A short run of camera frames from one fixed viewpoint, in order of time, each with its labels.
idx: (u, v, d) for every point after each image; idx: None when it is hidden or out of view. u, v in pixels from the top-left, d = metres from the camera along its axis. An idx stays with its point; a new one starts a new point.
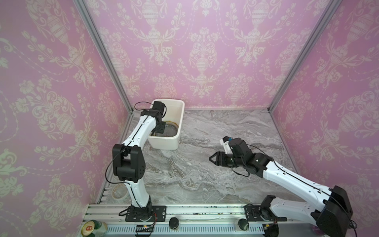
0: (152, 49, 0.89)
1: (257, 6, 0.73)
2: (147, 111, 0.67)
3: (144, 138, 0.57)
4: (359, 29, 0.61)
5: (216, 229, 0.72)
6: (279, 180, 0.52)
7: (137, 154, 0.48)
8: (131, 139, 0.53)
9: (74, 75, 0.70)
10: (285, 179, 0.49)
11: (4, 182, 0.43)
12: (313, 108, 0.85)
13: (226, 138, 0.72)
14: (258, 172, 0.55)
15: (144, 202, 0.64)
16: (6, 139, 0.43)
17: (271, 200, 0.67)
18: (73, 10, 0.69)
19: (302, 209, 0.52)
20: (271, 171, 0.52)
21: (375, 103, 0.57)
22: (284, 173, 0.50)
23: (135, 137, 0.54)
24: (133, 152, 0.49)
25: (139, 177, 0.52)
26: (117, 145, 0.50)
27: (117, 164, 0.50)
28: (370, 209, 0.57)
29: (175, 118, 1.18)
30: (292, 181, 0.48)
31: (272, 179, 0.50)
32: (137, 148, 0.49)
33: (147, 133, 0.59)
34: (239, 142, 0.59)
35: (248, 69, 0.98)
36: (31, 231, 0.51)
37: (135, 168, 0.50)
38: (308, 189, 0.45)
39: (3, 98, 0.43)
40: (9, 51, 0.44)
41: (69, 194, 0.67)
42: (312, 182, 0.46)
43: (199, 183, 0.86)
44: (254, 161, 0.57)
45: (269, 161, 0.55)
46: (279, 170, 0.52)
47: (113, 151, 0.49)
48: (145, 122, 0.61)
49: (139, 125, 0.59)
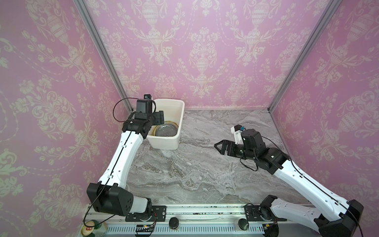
0: (152, 49, 0.89)
1: (257, 6, 0.73)
2: (129, 123, 0.53)
3: (127, 166, 0.46)
4: (359, 29, 0.61)
5: (216, 229, 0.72)
6: (292, 182, 0.48)
7: (117, 196, 0.39)
8: (109, 175, 0.42)
9: (74, 75, 0.70)
10: (301, 182, 0.45)
11: (4, 182, 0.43)
12: (313, 108, 0.85)
13: (237, 127, 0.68)
14: (271, 168, 0.51)
15: (143, 208, 0.64)
16: (6, 139, 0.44)
17: (273, 201, 0.66)
18: (73, 10, 0.69)
19: (305, 214, 0.52)
20: (288, 172, 0.47)
21: (375, 103, 0.57)
22: (301, 176, 0.46)
23: (115, 169, 0.43)
24: (113, 193, 0.39)
25: (126, 213, 0.44)
26: (92, 186, 0.40)
27: (97, 205, 0.42)
28: (370, 209, 0.57)
29: (175, 118, 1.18)
30: (309, 187, 0.44)
31: (284, 179, 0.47)
32: (118, 188, 0.40)
33: (131, 157, 0.48)
34: (253, 134, 0.54)
35: (248, 69, 0.98)
36: (31, 231, 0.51)
37: (118, 209, 0.41)
38: (324, 199, 0.42)
39: (3, 98, 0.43)
40: (9, 51, 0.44)
41: (69, 194, 0.67)
42: (330, 192, 0.43)
43: (198, 182, 0.86)
44: (269, 156, 0.51)
45: (286, 159, 0.50)
46: (295, 171, 0.47)
47: (88, 193, 0.40)
48: (128, 143, 0.48)
49: (120, 148, 0.47)
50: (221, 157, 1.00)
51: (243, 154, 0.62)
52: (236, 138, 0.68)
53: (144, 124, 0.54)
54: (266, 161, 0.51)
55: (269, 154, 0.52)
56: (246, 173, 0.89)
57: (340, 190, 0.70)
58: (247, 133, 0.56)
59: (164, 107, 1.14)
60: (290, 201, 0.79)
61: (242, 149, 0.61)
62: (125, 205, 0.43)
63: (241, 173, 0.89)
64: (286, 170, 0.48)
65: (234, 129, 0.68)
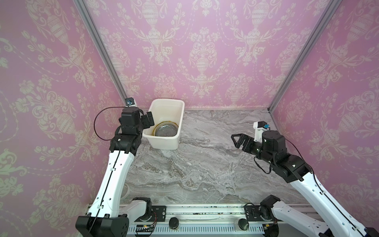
0: (152, 49, 0.89)
1: (257, 6, 0.73)
2: (118, 141, 0.48)
3: (118, 190, 0.42)
4: (359, 29, 0.61)
5: (216, 229, 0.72)
6: (310, 196, 0.45)
7: (110, 228, 0.36)
8: (99, 205, 0.39)
9: (74, 75, 0.70)
10: (320, 199, 0.43)
11: (4, 182, 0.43)
12: (313, 108, 0.85)
13: (261, 123, 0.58)
14: (289, 177, 0.47)
15: (142, 211, 0.63)
16: (6, 139, 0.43)
17: (277, 203, 0.65)
18: (73, 10, 0.69)
19: (310, 225, 0.51)
20: (308, 185, 0.44)
21: (375, 103, 0.57)
22: (321, 192, 0.43)
23: (106, 197, 0.40)
24: (105, 225, 0.36)
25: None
26: (81, 219, 0.37)
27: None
28: (370, 209, 0.57)
29: (175, 118, 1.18)
30: (327, 206, 0.42)
31: (302, 191, 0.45)
32: (109, 220, 0.37)
33: (122, 179, 0.44)
34: (278, 138, 0.48)
35: (248, 69, 0.98)
36: (31, 231, 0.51)
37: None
38: (342, 221, 0.40)
39: (3, 98, 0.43)
40: (9, 51, 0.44)
41: (69, 194, 0.67)
42: (349, 215, 0.40)
43: (198, 183, 0.86)
44: (289, 164, 0.47)
45: (307, 171, 0.46)
46: (316, 186, 0.44)
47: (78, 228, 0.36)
48: (117, 166, 0.44)
49: (109, 173, 0.43)
50: (221, 157, 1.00)
51: (259, 154, 0.58)
52: (257, 134, 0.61)
53: (134, 139, 0.50)
54: (284, 168, 0.48)
55: (290, 163, 0.47)
56: (246, 173, 0.89)
57: (340, 190, 0.70)
58: (270, 135, 0.50)
59: (163, 107, 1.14)
60: (290, 201, 0.79)
61: (258, 148, 0.58)
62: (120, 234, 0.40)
63: (241, 173, 0.89)
64: (306, 182, 0.44)
65: (257, 125, 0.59)
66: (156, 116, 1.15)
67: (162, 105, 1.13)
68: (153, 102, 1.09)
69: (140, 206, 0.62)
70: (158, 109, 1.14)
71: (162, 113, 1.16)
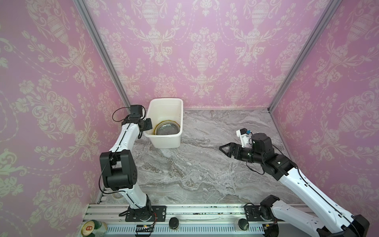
0: (152, 49, 0.89)
1: (257, 6, 0.73)
2: (128, 119, 0.67)
3: (131, 143, 0.56)
4: (359, 29, 0.61)
5: (216, 229, 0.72)
6: (296, 190, 0.49)
7: (128, 157, 0.47)
8: (118, 145, 0.52)
9: (74, 76, 0.69)
10: (306, 192, 0.46)
11: (4, 182, 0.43)
12: (313, 108, 0.85)
13: (243, 130, 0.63)
14: (276, 174, 0.52)
15: (143, 202, 0.65)
16: (6, 138, 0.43)
17: (276, 202, 0.66)
18: (73, 10, 0.69)
19: (308, 221, 0.51)
20: (293, 179, 0.48)
21: (375, 103, 0.57)
22: (306, 184, 0.47)
23: (122, 142, 0.53)
24: (124, 156, 0.47)
25: (133, 182, 0.49)
26: (104, 154, 0.48)
27: (107, 174, 0.47)
28: (370, 209, 0.57)
29: (174, 116, 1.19)
30: (313, 197, 0.44)
31: (288, 185, 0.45)
32: (128, 152, 0.48)
33: (133, 138, 0.60)
34: (264, 139, 0.54)
35: (248, 69, 0.98)
36: (31, 231, 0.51)
37: (128, 173, 0.48)
38: (327, 209, 0.42)
39: (3, 98, 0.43)
40: (9, 51, 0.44)
41: (69, 194, 0.67)
42: (335, 204, 0.42)
43: (198, 182, 0.86)
44: (276, 162, 0.52)
45: (292, 167, 0.51)
46: (301, 179, 0.48)
47: (100, 161, 0.47)
48: (130, 128, 0.61)
49: (123, 132, 0.59)
50: (221, 157, 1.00)
51: (251, 158, 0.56)
52: (242, 141, 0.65)
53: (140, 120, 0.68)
54: (272, 166, 0.53)
55: (276, 160, 0.53)
56: (246, 173, 0.89)
57: (340, 190, 0.69)
58: (257, 137, 0.56)
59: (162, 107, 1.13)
60: (290, 201, 0.79)
61: (249, 153, 0.62)
62: (133, 173, 0.50)
63: (241, 173, 0.89)
64: (291, 177, 0.48)
65: (240, 132, 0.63)
66: (156, 115, 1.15)
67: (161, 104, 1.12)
68: (151, 102, 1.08)
69: (141, 197, 0.64)
70: (157, 108, 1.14)
71: (161, 113, 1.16)
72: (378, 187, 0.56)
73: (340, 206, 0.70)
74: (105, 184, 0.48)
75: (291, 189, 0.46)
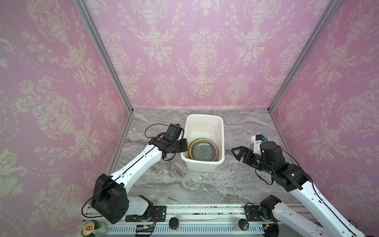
0: (152, 49, 0.89)
1: (257, 6, 0.73)
2: (156, 139, 0.59)
3: (138, 173, 0.48)
4: (359, 29, 0.61)
5: (216, 230, 0.79)
6: (309, 205, 0.47)
7: (117, 196, 0.40)
8: (121, 174, 0.45)
9: (74, 76, 0.69)
10: (320, 209, 0.44)
11: (4, 182, 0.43)
12: (313, 108, 0.85)
13: (259, 137, 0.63)
14: (289, 185, 0.50)
15: (141, 211, 0.63)
16: (6, 139, 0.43)
17: (278, 204, 0.65)
18: (73, 10, 0.69)
19: (312, 231, 0.51)
20: (307, 194, 0.46)
21: (375, 103, 0.57)
22: (320, 200, 0.44)
23: (128, 171, 0.46)
24: (114, 192, 0.40)
25: (113, 221, 0.43)
26: (102, 177, 0.43)
27: (95, 198, 0.43)
28: (370, 209, 0.57)
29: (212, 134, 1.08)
30: (327, 214, 0.43)
31: (301, 199, 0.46)
32: (121, 189, 0.41)
33: (145, 167, 0.51)
34: (274, 148, 0.51)
35: (248, 69, 0.98)
36: (31, 231, 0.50)
37: (110, 210, 0.41)
38: (341, 229, 0.41)
39: (3, 98, 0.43)
40: (9, 51, 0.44)
41: (68, 194, 0.67)
42: (348, 222, 0.41)
43: (198, 183, 0.86)
44: (288, 173, 0.49)
45: (307, 179, 0.48)
46: (315, 195, 0.45)
47: (96, 183, 0.43)
48: (148, 154, 0.53)
49: (139, 156, 0.52)
50: None
51: (259, 165, 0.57)
52: (256, 146, 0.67)
53: (168, 145, 0.59)
54: (284, 177, 0.49)
55: (289, 172, 0.49)
56: (246, 174, 0.89)
57: (340, 191, 0.69)
58: (267, 145, 0.54)
59: (200, 122, 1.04)
60: (290, 201, 0.79)
61: (258, 160, 0.60)
62: (117, 212, 0.42)
63: (241, 173, 0.89)
64: (305, 191, 0.46)
65: (255, 138, 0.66)
66: (190, 132, 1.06)
67: (198, 119, 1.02)
68: (188, 118, 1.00)
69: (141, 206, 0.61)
70: (191, 123, 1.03)
71: (195, 128, 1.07)
72: (378, 187, 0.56)
73: (340, 206, 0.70)
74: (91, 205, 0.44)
75: (304, 204, 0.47)
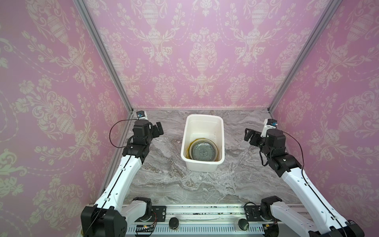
0: (152, 49, 0.89)
1: (257, 6, 0.73)
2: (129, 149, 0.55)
3: (125, 187, 0.46)
4: (359, 29, 0.61)
5: (216, 230, 0.79)
6: (296, 188, 0.50)
7: (112, 220, 0.38)
8: (106, 197, 0.42)
9: (74, 76, 0.69)
10: (304, 190, 0.47)
11: (4, 182, 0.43)
12: (313, 108, 0.85)
13: (270, 121, 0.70)
14: (279, 170, 0.55)
15: (142, 212, 0.63)
16: (6, 139, 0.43)
17: (277, 201, 0.66)
18: (73, 10, 0.69)
19: (302, 223, 0.51)
20: (294, 176, 0.50)
21: (375, 103, 0.57)
22: (305, 183, 0.48)
23: (112, 192, 0.43)
24: (107, 217, 0.38)
25: None
26: (87, 209, 0.39)
27: (88, 233, 0.39)
28: (370, 209, 0.57)
29: (212, 134, 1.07)
30: (309, 195, 0.45)
31: (289, 183, 0.52)
32: (114, 212, 0.39)
33: (129, 180, 0.49)
34: (278, 136, 0.55)
35: (248, 69, 0.98)
36: (31, 231, 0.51)
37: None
38: (321, 209, 0.42)
39: (3, 98, 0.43)
40: (9, 51, 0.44)
41: (68, 194, 0.67)
42: (331, 207, 0.42)
43: (198, 183, 0.86)
44: (282, 159, 0.54)
45: (297, 166, 0.52)
46: (302, 178, 0.49)
47: (82, 217, 0.38)
48: (127, 167, 0.50)
49: (119, 172, 0.49)
50: None
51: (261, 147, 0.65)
52: (265, 128, 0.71)
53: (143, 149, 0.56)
54: (277, 163, 0.55)
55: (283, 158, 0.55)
56: (246, 173, 0.89)
57: (340, 191, 0.69)
58: (274, 132, 0.57)
59: (200, 122, 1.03)
60: (290, 201, 0.79)
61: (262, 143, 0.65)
62: (118, 233, 0.41)
63: (241, 173, 0.89)
64: (293, 174, 0.50)
65: (266, 122, 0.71)
66: (190, 131, 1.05)
67: (198, 119, 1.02)
68: (188, 118, 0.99)
69: (141, 208, 0.62)
70: (191, 123, 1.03)
71: (195, 128, 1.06)
72: (378, 187, 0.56)
73: (340, 206, 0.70)
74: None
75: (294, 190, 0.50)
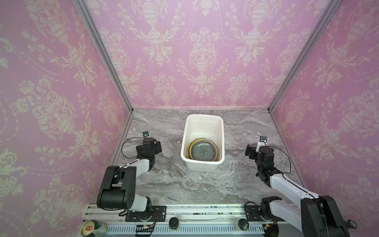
0: (152, 49, 0.89)
1: (257, 6, 0.73)
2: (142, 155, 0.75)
3: (139, 171, 0.59)
4: (359, 29, 0.61)
5: (216, 229, 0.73)
6: (279, 185, 0.59)
7: (132, 172, 0.48)
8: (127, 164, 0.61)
9: (74, 75, 0.70)
10: (283, 182, 0.57)
11: (4, 182, 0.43)
12: (313, 108, 0.85)
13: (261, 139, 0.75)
14: (267, 181, 0.66)
15: (143, 207, 0.64)
16: (6, 139, 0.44)
17: (277, 200, 0.66)
18: (73, 10, 0.69)
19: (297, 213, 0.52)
20: (276, 177, 0.61)
21: (375, 103, 0.57)
22: (284, 179, 0.58)
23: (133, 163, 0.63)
24: (129, 170, 0.48)
25: (126, 204, 0.44)
26: (112, 167, 0.49)
27: (106, 186, 0.46)
28: (370, 209, 0.57)
29: (212, 134, 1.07)
30: (287, 183, 0.55)
31: (274, 183, 0.62)
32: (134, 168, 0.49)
33: (143, 169, 0.63)
34: (269, 153, 0.66)
35: (248, 69, 0.98)
36: (31, 231, 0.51)
37: (125, 189, 0.45)
38: (297, 190, 0.50)
39: (3, 98, 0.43)
40: (9, 51, 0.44)
41: (69, 194, 0.67)
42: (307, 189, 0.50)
43: (198, 183, 0.86)
44: (269, 173, 0.64)
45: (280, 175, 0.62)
46: (282, 177, 0.60)
47: (107, 171, 0.48)
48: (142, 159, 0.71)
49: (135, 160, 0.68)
50: None
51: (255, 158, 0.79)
52: (258, 145, 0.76)
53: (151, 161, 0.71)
54: (265, 175, 0.66)
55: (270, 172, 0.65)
56: (246, 174, 0.89)
57: (340, 190, 0.70)
58: (265, 149, 0.69)
59: (200, 122, 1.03)
60: (290, 201, 0.79)
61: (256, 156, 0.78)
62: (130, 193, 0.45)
63: (241, 173, 0.89)
64: (276, 176, 0.61)
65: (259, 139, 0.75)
66: (190, 131, 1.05)
67: (198, 119, 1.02)
68: (188, 118, 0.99)
69: (142, 200, 0.63)
70: (191, 123, 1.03)
71: (195, 128, 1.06)
72: (378, 187, 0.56)
73: (340, 206, 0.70)
74: (97, 198, 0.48)
75: (280, 189, 0.59)
